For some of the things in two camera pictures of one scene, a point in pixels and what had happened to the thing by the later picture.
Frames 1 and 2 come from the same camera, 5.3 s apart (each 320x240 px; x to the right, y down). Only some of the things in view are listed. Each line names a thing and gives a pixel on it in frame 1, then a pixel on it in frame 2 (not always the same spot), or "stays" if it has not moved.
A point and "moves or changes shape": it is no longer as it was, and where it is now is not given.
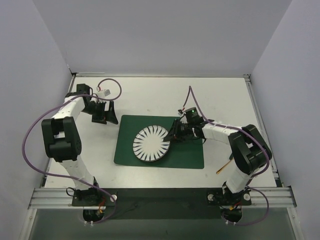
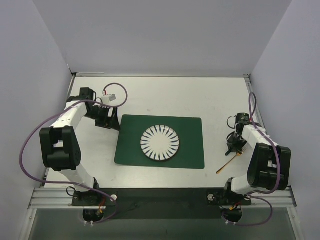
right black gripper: x=176 y=130 → x=233 y=145
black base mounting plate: x=160 y=204 stays
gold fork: x=217 y=172 stays
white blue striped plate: x=149 y=144 moves or changes shape
